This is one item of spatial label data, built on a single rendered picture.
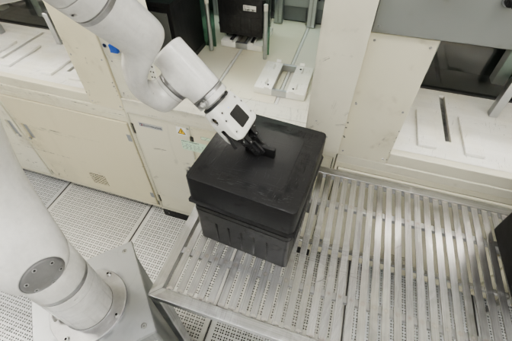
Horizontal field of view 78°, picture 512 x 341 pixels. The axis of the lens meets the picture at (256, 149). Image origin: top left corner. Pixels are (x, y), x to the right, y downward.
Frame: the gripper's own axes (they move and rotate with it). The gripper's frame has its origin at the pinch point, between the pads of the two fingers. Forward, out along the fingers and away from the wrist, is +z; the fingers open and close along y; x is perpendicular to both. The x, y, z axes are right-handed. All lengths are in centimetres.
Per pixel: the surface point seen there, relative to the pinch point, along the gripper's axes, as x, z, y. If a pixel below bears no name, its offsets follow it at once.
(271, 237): 5.1, 18.9, -13.8
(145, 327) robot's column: 32, 13, -42
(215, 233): 24.4, 13.7, -13.7
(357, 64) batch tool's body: -22.0, 3.1, 25.5
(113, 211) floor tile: 146, 7, 12
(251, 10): 26, -24, 78
